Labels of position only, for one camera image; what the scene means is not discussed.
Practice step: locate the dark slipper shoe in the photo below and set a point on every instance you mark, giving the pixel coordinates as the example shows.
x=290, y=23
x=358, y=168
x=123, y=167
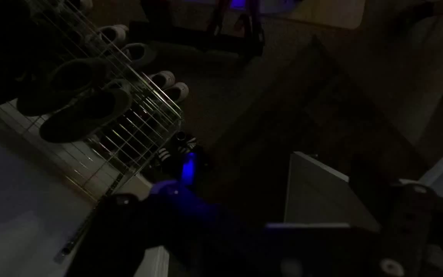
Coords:
x=61, y=82
x=84, y=116

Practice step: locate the black device with blue light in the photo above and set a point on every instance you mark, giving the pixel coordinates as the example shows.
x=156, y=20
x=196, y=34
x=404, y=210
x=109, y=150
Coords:
x=184, y=159

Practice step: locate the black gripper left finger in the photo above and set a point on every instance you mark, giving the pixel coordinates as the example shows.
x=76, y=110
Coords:
x=115, y=236

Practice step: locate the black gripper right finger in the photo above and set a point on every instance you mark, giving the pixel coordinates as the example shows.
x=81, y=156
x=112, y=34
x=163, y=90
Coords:
x=407, y=231

